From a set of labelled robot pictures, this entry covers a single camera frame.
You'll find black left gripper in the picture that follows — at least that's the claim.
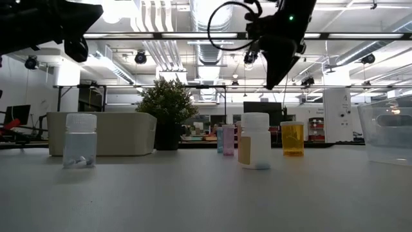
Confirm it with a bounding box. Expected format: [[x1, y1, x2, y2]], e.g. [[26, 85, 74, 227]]
[[28, 0, 104, 64]]

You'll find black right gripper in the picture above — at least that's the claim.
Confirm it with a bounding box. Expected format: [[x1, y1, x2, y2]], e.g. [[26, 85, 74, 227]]
[[245, 12, 306, 91]]

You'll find amber medicine bottle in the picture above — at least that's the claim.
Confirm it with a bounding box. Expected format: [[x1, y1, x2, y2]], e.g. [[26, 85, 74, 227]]
[[279, 121, 305, 158]]

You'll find white bottle yellow label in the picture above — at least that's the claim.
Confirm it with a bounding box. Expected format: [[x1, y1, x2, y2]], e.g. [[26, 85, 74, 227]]
[[237, 112, 272, 170]]

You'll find pink medicine bottle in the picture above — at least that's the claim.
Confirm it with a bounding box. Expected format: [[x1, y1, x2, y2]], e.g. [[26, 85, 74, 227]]
[[221, 124, 236, 157]]

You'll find teal translucent medicine bottle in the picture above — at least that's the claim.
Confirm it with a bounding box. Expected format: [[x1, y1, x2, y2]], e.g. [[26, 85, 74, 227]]
[[216, 126, 225, 154]]

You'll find clear medicine bottle white cap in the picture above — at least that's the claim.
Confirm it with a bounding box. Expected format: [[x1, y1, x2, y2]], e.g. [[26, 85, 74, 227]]
[[62, 112, 98, 169]]

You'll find clear plastic bin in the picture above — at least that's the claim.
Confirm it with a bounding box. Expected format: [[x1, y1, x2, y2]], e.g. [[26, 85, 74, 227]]
[[357, 96, 412, 167]]

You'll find black flat screen television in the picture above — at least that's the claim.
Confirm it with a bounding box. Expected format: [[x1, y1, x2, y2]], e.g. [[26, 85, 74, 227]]
[[243, 101, 283, 127]]

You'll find black ceiling spotlight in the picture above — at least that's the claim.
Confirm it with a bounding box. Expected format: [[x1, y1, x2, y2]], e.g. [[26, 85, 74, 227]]
[[134, 50, 148, 65], [24, 54, 40, 71], [360, 53, 377, 65]]

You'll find red storage shelf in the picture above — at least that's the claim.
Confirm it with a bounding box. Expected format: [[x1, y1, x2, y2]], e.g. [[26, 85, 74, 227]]
[[308, 117, 326, 142]]

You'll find green artificial potted plant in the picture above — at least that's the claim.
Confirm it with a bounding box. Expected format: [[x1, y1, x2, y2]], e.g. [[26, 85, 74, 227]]
[[135, 77, 200, 151]]

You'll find black computer monitor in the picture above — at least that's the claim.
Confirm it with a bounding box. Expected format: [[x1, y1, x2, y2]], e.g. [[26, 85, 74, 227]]
[[3, 104, 32, 127]]

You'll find left clear plastic tray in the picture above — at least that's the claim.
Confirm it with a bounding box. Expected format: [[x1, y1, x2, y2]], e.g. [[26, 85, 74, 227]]
[[46, 111, 158, 157]]

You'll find grey table mat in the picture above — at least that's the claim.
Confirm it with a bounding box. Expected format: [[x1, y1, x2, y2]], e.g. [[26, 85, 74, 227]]
[[0, 143, 412, 232]]

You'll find silver ceiling air duct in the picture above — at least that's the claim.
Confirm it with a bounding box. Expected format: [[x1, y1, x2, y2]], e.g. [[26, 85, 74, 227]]
[[189, 0, 232, 104]]

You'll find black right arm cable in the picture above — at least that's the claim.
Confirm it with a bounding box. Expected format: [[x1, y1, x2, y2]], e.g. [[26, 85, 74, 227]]
[[207, 1, 263, 52]]

